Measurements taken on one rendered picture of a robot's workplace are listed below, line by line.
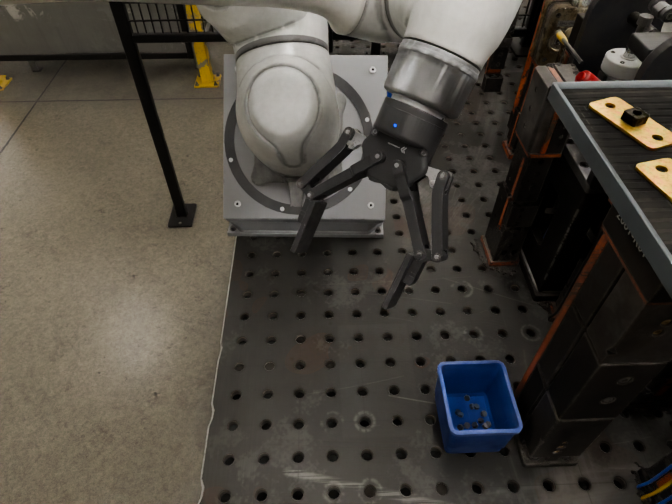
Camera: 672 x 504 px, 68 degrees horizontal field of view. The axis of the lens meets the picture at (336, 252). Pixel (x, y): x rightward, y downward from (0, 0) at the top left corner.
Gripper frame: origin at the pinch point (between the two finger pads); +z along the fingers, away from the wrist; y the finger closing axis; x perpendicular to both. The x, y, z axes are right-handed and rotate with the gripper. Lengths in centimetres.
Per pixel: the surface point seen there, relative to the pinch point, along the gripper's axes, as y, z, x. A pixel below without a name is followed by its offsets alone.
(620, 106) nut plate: -17.9, -28.0, -4.6
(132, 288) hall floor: 102, 72, -72
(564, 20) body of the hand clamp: 2, -48, -55
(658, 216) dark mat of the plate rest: -25.1, -19.3, 6.6
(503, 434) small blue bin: -24.7, 12.8, -13.6
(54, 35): 252, 9, -116
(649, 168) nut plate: -22.9, -22.9, 2.4
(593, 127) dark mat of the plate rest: -16.9, -24.9, -1.1
